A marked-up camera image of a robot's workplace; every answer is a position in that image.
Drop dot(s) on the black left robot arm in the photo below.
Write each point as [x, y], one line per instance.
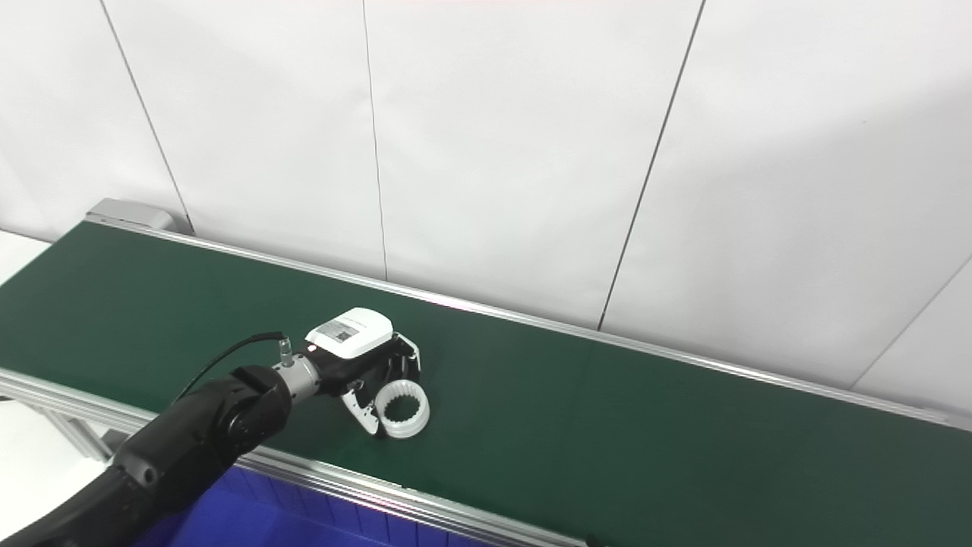
[190, 441]

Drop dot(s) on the grey conveyor end cover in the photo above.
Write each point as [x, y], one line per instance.
[129, 213]

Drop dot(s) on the blue plastic bin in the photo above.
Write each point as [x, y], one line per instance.
[266, 524]

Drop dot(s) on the green conveyor belt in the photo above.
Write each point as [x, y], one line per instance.
[607, 425]
[342, 480]

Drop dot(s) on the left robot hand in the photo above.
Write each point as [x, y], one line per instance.
[349, 342]

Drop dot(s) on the aluminium conveyor leg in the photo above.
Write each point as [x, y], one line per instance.
[72, 434]

